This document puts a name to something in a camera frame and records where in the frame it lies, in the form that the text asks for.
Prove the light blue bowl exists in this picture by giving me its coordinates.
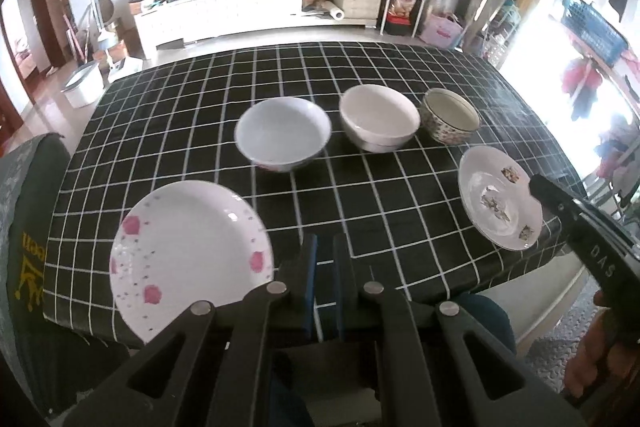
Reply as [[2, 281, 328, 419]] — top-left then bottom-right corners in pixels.
[[234, 97, 333, 172]]

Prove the person's right hand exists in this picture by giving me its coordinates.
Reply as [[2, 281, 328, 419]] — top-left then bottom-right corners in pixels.
[[565, 307, 640, 408]]

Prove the person's blue trouser leg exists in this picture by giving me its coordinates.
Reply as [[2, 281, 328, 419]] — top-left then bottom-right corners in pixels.
[[455, 294, 516, 353]]

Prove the patterned bowl with dark rim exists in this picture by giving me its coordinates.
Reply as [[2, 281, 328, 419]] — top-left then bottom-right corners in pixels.
[[419, 88, 481, 146]]

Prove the white bin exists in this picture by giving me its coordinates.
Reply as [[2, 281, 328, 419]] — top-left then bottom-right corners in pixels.
[[61, 61, 105, 109]]

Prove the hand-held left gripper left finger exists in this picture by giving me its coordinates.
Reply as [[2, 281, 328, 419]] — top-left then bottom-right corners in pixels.
[[65, 234, 321, 427]]

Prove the chair with dark green cover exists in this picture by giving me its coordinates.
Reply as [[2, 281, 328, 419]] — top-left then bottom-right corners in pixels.
[[0, 133, 131, 418]]

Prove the white plate with pink flowers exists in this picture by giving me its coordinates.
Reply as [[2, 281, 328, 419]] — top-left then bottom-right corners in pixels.
[[109, 180, 275, 344]]

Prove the plain white bowl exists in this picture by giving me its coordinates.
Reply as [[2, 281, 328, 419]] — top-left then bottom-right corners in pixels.
[[338, 84, 421, 154]]

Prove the pink bag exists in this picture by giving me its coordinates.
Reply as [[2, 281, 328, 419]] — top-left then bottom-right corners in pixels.
[[420, 13, 466, 50]]

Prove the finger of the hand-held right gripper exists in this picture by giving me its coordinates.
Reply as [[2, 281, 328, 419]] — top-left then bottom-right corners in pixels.
[[529, 174, 608, 248]]

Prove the black white checked tablecloth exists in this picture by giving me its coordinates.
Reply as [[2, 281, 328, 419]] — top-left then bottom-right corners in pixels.
[[42, 41, 603, 350]]

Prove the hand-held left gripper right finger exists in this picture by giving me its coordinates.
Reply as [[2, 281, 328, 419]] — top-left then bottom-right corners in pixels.
[[332, 233, 586, 427]]

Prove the blue plastic basket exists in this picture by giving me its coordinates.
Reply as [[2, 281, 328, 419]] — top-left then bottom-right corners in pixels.
[[560, 0, 630, 68]]

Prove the red hanging garment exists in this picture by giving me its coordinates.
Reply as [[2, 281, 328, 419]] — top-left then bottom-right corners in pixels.
[[561, 57, 603, 120]]

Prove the long white cabinet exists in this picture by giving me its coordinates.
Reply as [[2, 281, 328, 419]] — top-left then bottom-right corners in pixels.
[[132, 0, 385, 60]]

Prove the beige drawer box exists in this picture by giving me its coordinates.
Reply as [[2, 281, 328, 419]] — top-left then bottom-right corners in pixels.
[[332, 0, 383, 20]]

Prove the white plate with brown prints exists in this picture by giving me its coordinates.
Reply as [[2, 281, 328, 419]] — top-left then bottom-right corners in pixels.
[[458, 145, 543, 251]]

